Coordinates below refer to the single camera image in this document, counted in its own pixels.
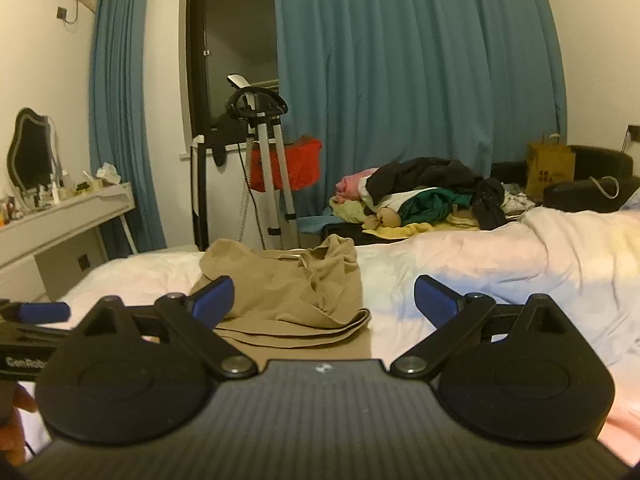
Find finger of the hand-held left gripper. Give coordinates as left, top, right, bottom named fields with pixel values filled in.
left=0, top=300, right=72, bottom=342

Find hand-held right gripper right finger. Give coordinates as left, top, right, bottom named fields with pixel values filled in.
left=390, top=275, right=594, bottom=380

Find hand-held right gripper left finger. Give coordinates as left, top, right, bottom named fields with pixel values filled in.
left=60, top=276, right=259, bottom=380

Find khaki pants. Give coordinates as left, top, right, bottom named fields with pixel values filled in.
left=190, top=234, right=372, bottom=361

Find pile of clothes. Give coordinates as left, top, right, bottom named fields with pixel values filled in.
left=327, top=156, right=539, bottom=237

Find person's left hand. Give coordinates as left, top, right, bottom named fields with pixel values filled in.
left=11, top=384, right=42, bottom=467

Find white duvet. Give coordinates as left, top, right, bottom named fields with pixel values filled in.
left=62, top=205, right=640, bottom=463

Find white dressing table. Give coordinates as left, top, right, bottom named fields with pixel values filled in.
left=0, top=182, right=139, bottom=302

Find row of toiletry bottles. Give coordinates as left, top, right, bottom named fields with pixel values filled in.
left=0, top=169, right=97, bottom=223

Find tissue box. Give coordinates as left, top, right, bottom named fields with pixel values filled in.
left=95, top=162, right=123, bottom=187

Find garment steamer stand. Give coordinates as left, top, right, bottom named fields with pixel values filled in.
left=212, top=74, right=297, bottom=252

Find wavy black framed mirror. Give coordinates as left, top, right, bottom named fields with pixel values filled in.
left=6, top=107, right=64, bottom=202

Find red cloth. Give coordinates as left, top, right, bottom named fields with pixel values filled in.
left=250, top=135, right=324, bottom=192

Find brown paper bag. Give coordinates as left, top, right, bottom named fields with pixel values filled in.
left=525, top=132, right=577, bottom=202

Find narrow blue curtain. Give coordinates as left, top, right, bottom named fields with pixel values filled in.
left=88, top=0, right=167, bottom=261

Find black sofa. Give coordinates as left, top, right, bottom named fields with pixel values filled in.
left=491, top=145, right=640, bottom=214

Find wide blue curtain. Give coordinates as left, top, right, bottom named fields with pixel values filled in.
left=273, top=0, right=569, bottom=222

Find dark window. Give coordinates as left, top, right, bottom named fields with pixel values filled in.
left=185, top=0, right=279, bottom=142

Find black bag with white handle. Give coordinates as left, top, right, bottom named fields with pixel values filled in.
left=542, top=176, right=637, bottom=214

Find wall socket with cable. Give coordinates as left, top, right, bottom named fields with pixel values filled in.
left=55, top=0, right=81, bottom=25

